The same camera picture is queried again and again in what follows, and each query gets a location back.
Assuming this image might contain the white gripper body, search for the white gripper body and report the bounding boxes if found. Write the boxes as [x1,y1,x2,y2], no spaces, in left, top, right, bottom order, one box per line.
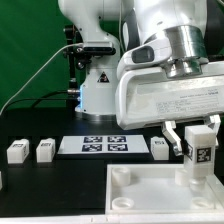
[115,61,224,130]

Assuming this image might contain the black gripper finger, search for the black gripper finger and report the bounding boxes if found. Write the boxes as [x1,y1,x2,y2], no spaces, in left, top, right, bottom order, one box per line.
[162,121,183,156]
[204,114,221,147]

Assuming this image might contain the white square table top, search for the white square table top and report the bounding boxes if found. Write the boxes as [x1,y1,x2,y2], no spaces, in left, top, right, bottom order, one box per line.
[105,164,224,214]

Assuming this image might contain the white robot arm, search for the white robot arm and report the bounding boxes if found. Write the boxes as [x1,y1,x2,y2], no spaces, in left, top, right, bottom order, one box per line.
[58,0,224,154]

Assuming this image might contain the white fiducial marker sheet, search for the white fiducial marker sheet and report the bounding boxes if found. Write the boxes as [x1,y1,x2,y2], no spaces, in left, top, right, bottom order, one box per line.
[58,135,149,155]

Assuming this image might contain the black camera on stand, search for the black camera on stand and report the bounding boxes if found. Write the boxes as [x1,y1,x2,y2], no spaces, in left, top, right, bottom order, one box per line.
[63,25,116,85]

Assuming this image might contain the grey camera cable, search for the grey camera cable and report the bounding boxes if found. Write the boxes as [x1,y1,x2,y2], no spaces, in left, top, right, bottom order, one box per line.
[0,42,84,116]

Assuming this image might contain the black base cable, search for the black base cable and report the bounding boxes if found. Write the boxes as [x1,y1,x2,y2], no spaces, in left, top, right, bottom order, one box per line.
[3,89,81,111]

